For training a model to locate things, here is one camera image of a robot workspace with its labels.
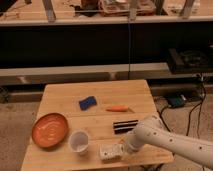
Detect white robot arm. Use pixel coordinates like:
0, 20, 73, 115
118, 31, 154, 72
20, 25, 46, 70
124, 116, 213, 170

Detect blue sponge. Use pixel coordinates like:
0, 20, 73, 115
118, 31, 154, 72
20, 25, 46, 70
79, 96, 97, 110

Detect black striped eraser block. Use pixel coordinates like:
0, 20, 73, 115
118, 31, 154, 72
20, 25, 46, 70
113, 120, 138, 134

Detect black cable on floor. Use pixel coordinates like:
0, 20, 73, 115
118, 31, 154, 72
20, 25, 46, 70
159, 75, 208, 138

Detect black case on shelf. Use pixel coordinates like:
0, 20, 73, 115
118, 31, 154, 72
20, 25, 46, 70
167, 49, 213, 74

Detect orange ceramic bowl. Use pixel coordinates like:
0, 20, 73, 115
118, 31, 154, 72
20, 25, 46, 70
31, 113, 69, 148

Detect orange carrot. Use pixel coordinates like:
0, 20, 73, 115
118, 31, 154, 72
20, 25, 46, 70
106, 106, 129, 112

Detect cluttered items on bench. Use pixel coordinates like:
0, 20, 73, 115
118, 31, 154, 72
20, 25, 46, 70
74, 0, 156, 17

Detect blue vertical cable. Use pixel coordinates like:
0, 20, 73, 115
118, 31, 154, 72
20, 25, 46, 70
127, 16, 132, 80

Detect blue power adapter box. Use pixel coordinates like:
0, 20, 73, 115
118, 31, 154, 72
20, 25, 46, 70
166, 94, 185, 108

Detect clear plastic cup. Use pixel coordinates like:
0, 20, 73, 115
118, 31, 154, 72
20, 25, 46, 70
68, 130, 89, 155

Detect long wooden shelf bench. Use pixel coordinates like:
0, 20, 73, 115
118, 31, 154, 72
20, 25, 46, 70
0, 0, 213, 27

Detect wooden table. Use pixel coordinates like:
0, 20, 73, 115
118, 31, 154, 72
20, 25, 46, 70
21, 80, 173, 171

